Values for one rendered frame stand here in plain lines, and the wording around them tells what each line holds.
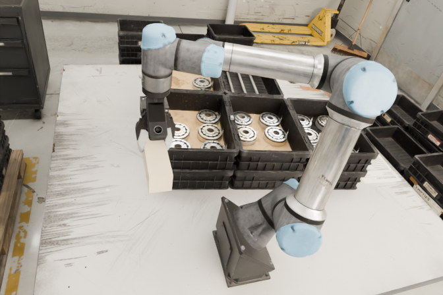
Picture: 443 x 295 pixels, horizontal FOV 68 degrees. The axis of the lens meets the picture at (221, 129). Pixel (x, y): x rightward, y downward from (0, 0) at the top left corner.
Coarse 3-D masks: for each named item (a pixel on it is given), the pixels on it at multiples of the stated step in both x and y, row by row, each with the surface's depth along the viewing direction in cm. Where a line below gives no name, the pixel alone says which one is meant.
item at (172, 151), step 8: (224, 96) 152; (224, 104) 147; (232, 128) 134; (232, 136) 130; (168, 152) 119; (176, 152) 119; (184, 152) 120; (192, 152) 120; (200, 152) 121; (208, 152) 121; (216, 152) 122; (224, 152) 122; (232, 152) 123
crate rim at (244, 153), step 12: (228, 96) 152; (240, 96) 154; (252, 96) 156; (264, 96) 157; (288, 108) 153; (300, 132) 139; (240, 144) 127; (252, 156) 126; (264, 156) 127; (276, 156) 128; (288, 156) 128; (300, 156) 129
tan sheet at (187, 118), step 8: (176, 112) 153; (184, 112) 154; (192, 112) 155; (176, 120) 148; (184, 120) 149; (192, 120) 150; (192, 128) 145; (192, 136) 141; (192, 144) 137; (200, 144) 138
